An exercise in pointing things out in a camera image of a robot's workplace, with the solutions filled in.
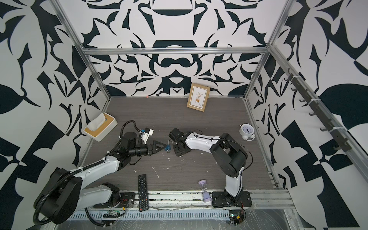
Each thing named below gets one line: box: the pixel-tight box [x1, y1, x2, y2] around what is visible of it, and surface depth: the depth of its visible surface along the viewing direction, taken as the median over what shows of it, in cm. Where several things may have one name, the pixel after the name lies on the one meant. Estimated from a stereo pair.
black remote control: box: [137, 173, 149, 213], surface depth 77 cm
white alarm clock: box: [239, 123, 256, 142], surface depth 101 cm
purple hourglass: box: [198, 179, 213, 203], surface depth 77 cm
